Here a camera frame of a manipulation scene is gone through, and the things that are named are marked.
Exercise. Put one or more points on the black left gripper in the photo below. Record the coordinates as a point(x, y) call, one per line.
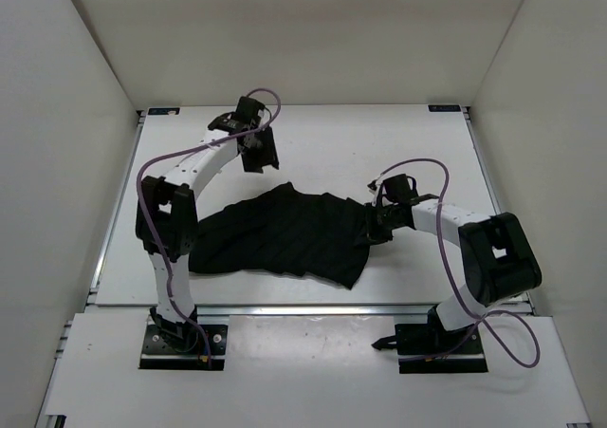
point(254, 164)

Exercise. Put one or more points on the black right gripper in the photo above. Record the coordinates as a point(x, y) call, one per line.
point(373, 234)

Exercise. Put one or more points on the black pleated skirt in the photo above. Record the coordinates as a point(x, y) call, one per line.
point(283, 231)

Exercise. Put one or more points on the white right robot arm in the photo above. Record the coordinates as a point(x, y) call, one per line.
point(497, 259)

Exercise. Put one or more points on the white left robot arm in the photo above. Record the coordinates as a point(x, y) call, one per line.
point(168, 188)

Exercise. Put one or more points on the blue label sticker left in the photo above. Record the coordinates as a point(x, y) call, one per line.
point(163, 111)

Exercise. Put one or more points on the blue label sticker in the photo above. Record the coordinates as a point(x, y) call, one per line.
point(163, 111)
point(444, 108)

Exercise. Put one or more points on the blue label sticker right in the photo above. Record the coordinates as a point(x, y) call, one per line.
point(444, 108)

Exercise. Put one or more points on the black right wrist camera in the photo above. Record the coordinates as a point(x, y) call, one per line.
point(397, 190)

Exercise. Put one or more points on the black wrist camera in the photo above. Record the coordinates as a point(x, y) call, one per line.
point(397, 190)
point(247, 115)

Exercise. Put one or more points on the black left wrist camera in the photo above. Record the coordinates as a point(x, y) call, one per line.
point(247, 115)

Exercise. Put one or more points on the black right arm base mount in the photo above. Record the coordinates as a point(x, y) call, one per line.
point(423, 349)

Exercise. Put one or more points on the aluminium table rail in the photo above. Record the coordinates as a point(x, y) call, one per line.
point(314, 310)

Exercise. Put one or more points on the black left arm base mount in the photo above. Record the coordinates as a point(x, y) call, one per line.
point(181, 346)

